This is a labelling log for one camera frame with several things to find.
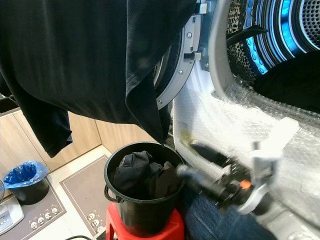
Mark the black long sleeve shirt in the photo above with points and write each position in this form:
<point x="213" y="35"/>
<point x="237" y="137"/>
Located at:
<point x="80" y="60"/>

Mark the black plastic bucket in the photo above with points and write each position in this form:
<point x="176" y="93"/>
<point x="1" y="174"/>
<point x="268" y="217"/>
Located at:
<point x="145" y="217"/>

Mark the white floor appliance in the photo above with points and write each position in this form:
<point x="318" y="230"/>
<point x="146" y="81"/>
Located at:
<point x="9" y="215"/>

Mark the blue lit steel washer drum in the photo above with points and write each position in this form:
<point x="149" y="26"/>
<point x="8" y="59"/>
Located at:
<point x="280" y="25"/>

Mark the yellow washer sticker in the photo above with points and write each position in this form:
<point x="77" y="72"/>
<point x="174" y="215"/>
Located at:
<point x="186" y="137"/>

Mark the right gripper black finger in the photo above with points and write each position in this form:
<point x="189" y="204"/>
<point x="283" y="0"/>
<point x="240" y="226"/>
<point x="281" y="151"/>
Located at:
<point x="212" y="157"/>
<point x="205" y="182"/>

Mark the red plastic stool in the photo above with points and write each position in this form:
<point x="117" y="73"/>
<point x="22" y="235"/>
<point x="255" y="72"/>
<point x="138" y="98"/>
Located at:
<point x="115" y="225"/>

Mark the grey paw print floor mat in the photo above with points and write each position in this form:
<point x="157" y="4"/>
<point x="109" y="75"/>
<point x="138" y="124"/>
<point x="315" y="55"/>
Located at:
<point x="37" y="220"/>
<point x="85" y="197"/>

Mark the brownish black crumpled garment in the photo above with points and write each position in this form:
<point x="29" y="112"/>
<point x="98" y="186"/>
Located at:
<point x="169" y="181"/>

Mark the bluish black crumpled garment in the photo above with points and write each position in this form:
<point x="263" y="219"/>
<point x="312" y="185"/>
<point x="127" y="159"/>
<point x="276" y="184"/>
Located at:
<point x="132" y="172"/>

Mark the light wood cabinet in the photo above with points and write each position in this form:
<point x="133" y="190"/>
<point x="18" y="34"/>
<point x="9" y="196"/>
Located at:
<point x="20" y="145"/>

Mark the blue plastic bin bag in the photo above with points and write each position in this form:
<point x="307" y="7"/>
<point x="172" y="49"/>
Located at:
<point x="25" y="174"/>

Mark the leopard print cloth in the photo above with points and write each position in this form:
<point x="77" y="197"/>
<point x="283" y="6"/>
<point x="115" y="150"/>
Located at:
<point x="236" y="35"/>

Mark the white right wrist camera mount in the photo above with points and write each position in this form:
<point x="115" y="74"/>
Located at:
<point x="265" y="160"/>

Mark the grey round washer door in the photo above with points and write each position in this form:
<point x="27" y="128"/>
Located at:
<point x="182" y="55"/>

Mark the black garment in drum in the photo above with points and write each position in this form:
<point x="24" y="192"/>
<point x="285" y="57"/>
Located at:
<point x="290" y="85"/>

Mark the clear bubble wrap sheet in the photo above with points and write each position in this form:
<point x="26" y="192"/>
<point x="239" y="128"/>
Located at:
<point x="245" y="115"/>

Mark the blue denim jeans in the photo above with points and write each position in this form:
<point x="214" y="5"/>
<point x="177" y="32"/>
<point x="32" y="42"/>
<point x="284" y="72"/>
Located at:
<point x="210" y="222"/>

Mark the small black trash bin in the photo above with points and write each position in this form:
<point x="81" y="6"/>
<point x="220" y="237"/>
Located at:
<point x="34" y="192"/>

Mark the white front load washing machine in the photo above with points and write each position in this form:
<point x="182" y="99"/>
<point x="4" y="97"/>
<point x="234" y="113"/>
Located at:
<point x="200" y="120"/>

